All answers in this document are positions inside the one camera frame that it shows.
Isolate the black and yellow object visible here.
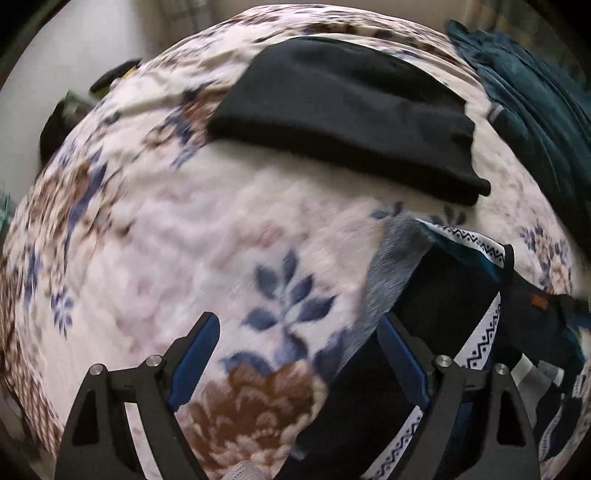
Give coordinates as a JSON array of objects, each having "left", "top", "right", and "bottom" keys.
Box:
[{"left": 90, "top": 58, "right": 144, "bottom": 93}]

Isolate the striped patterned knit sweater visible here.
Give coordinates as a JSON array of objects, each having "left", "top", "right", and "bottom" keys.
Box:
[{"left": 295, "top": 215, "right": 591, "bottom": 480}]

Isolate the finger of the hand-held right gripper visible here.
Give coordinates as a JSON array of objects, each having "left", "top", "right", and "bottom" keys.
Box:
[{"left": 500, "top": 244, "right": 516, "bottom": 296}]

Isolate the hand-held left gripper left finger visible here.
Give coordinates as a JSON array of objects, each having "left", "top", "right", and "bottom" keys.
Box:
[{"left": 54, "top": 311, "right": 221, "bottom": 480}]

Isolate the dark teal garment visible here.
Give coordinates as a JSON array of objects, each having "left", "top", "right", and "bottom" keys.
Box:
[{"left": 445, "top": 18, "right": 591, "bottom": 232}]

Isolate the black garment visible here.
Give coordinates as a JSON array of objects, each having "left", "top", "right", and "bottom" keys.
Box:
[{"left": 206, "top": 37, "right": 491, "bottom": 207}]

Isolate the dark bag with green item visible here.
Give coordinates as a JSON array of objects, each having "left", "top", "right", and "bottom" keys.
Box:
[{"left": 39, "top": 90, "right": 93, "bottom": 160}]

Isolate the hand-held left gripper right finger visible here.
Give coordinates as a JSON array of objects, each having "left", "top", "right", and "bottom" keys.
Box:
[{"left": 376, "top": 314, "right": 541, "bottom": 480}]

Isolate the floral fleece blanket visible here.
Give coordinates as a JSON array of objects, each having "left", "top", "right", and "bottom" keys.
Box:
[{"left": 0, "top": 4, "right": 587, "bottom": 480}]

